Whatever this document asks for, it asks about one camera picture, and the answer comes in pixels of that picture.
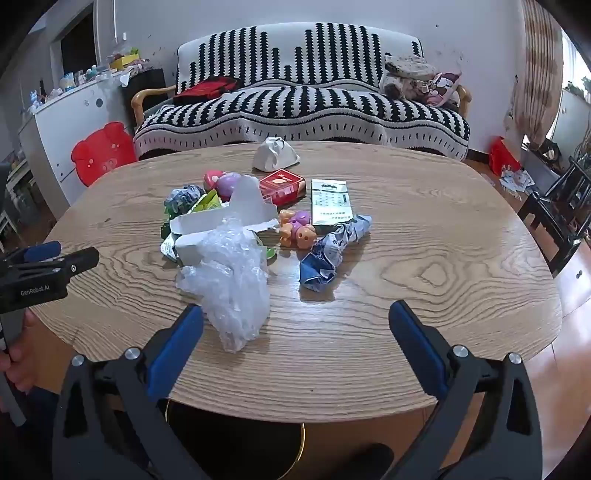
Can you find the red bag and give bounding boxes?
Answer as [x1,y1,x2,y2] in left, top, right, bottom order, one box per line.
[488,136,522,178]

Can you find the scattered paper cards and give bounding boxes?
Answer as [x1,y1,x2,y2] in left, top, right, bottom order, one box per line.
[499,168,536,195]

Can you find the white cabinet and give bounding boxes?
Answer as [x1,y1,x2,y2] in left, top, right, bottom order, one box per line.
[18,76,134,208]

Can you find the purple egg toy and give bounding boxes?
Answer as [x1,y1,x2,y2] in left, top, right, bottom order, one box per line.
[216,172,243,201]

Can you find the red box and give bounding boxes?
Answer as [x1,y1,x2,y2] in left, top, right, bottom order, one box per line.
[259,169,308,207]

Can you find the blue white crumpled wrapper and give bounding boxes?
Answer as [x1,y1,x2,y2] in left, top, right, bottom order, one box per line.
[299,215,373,292]

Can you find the black side cabinet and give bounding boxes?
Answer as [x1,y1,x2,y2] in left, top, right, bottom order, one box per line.
[121,68,167,125]

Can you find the person's left hand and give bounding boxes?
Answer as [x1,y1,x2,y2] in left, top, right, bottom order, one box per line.
[0,308,40,373]

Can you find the black wooden chair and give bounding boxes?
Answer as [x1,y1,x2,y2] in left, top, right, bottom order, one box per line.
[517,154,591,278]

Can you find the green wrapper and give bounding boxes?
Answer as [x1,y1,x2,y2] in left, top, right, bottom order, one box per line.
[256,233,278,263]

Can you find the yellow-green snack packet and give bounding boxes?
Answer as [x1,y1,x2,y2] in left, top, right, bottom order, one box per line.
[191,190,222,214]

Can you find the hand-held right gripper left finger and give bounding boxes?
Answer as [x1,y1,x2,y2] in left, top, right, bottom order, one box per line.
[53,304,218,480]

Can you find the orange pink pig toy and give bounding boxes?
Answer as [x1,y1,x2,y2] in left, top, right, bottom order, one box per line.
[277,209,318,250]

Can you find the clear plastic bag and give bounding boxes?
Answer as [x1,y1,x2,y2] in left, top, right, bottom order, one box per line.
[175,216,273,354]

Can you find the red pig-shaped stool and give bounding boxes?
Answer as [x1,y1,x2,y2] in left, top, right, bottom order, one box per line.
[71,121,138,188]

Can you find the black gold-rimmed trash bin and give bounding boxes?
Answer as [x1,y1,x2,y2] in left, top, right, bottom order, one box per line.
[161,399,306,480]

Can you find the brown plush toy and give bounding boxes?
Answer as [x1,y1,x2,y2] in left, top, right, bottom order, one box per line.
[379,54,439,100]

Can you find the pink cartoon cushion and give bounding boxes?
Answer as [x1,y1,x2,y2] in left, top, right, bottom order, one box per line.
[422,71,462,109]

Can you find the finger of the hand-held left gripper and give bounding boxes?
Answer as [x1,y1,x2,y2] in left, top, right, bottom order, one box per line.
[0,247,100,289]
[0,241,62,269]

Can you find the striped beige curtain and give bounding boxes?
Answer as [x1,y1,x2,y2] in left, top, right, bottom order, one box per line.
[510,0,565,148]

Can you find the blue grey crumpled wrapper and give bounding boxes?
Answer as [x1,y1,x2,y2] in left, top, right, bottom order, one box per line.
[164,185,206,217]

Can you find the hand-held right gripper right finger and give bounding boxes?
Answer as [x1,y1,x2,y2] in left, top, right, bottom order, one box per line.
[383,300,543,480]

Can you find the white torn cardboard box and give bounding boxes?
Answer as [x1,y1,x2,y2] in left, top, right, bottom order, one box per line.
[169,175,280,268]

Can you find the green white flat box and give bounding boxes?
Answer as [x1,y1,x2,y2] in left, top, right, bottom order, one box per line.
[311,178,355,228]

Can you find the black white striped sofa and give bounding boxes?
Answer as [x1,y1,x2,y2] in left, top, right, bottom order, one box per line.
[130,22,472,161]

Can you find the row of small figurines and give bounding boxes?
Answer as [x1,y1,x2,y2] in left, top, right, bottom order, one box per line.
[28,46,153,112]

